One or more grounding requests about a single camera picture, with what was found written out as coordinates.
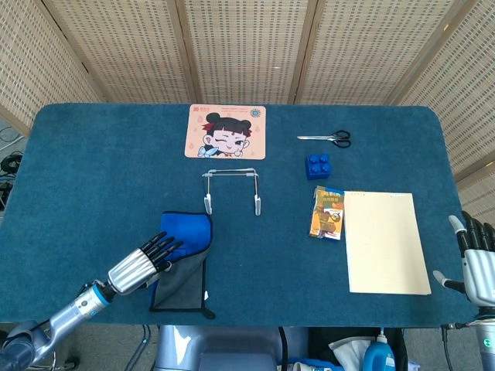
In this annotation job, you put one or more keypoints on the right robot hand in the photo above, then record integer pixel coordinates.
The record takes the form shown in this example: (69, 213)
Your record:
(481, 274)

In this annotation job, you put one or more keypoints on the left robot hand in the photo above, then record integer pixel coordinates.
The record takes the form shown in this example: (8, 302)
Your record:
(133, 270)

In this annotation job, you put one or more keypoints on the grey and blue cloth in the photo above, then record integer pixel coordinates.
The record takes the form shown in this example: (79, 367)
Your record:
(185, 232)

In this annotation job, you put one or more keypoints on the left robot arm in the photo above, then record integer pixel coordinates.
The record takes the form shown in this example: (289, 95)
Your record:
(69, 313)

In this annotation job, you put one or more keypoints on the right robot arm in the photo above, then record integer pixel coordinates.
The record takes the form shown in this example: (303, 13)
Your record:
(487, 344)

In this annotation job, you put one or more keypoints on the cream paper pad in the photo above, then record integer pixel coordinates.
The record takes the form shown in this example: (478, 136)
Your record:
(384, 243)

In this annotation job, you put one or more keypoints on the blue carpet table mat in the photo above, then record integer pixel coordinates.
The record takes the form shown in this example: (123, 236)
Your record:
(96, 174)

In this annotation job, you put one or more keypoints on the grey robot torso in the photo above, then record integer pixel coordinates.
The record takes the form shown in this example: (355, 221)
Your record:
(216, 348)

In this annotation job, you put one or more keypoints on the chrome chair base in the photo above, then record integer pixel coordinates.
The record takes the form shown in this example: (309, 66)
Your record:
(62, 361)

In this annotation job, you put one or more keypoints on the blue bottle white pump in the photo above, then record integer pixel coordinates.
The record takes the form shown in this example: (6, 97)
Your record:
(378, 355)

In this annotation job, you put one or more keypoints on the white crumpled cloth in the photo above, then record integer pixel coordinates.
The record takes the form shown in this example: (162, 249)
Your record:
(348, 349)

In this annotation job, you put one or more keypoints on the yellow blue snack box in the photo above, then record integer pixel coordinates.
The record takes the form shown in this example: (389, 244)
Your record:
(326, 216)

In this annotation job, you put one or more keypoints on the cartoon girl mouse pad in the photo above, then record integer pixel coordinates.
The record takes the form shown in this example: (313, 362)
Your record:
(226, 131)

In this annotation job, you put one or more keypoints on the black bag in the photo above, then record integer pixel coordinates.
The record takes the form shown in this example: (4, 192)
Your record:
(321, 340)

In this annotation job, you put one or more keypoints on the blue building block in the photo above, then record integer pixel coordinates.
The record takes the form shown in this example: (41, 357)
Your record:
(318, 168)

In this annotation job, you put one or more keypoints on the bamboo folding screen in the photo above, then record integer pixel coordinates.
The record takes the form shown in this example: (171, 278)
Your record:
(247, 46)

